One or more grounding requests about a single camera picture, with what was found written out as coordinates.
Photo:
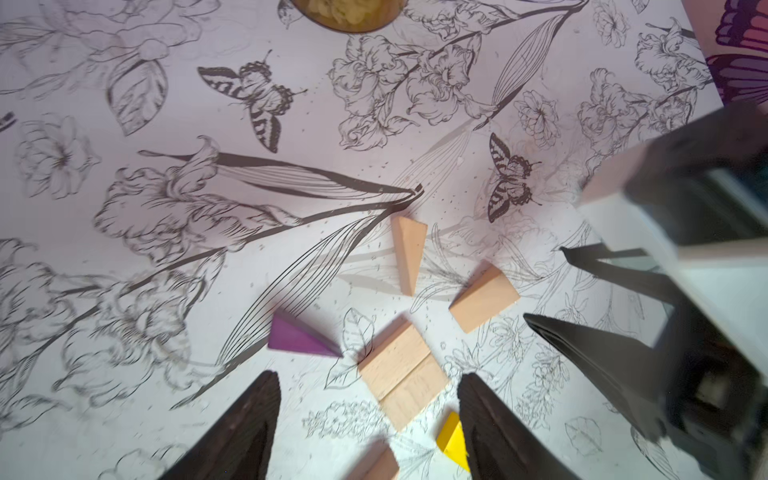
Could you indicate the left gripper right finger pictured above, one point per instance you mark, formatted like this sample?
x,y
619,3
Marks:
x,y
499,445

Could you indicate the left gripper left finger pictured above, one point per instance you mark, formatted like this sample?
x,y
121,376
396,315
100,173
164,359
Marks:
x,y
239,444

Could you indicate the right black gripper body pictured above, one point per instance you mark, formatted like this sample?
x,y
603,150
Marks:
x,y
716,401

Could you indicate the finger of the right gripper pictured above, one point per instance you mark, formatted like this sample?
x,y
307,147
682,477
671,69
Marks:
x,y
627,372
594,259

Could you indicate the yellow block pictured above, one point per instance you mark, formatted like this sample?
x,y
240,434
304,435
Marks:
x,y
451,441

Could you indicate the natural wood triangle block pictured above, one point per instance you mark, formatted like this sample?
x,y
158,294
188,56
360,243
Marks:
x,y
409,238

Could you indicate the purple triangular block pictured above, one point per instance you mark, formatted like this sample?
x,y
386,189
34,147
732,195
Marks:
x,y
290,334

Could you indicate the natural wood wedge block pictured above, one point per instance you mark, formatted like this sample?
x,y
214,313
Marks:
x,y
486,298

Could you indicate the potted plant in amber jar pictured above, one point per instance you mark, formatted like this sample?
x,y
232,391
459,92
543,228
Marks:
x,y
351,16

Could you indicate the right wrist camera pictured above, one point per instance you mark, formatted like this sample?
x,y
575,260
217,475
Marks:
x,y
695,200

